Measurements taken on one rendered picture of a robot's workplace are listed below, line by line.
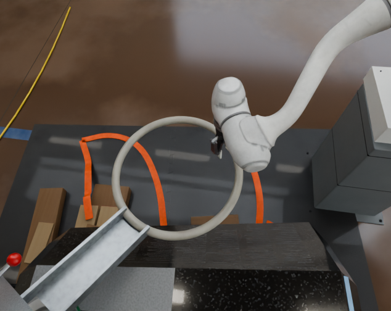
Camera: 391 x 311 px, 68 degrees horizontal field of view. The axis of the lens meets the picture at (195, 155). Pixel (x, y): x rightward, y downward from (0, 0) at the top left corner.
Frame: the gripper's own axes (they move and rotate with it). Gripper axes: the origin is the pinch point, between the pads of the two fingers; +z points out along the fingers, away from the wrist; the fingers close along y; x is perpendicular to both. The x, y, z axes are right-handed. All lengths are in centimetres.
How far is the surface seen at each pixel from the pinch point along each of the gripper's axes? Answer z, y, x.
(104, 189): 76, 55, -55
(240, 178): -11.0, 6.8, 16.7
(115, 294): -2, 64, 20
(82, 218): 65, 74, -41
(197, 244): 10.4, 31.3, 22.3
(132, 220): -9.8, 45.6, 5.3
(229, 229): 20.1, 15.6, 24.3
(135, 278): -1, 56, 20
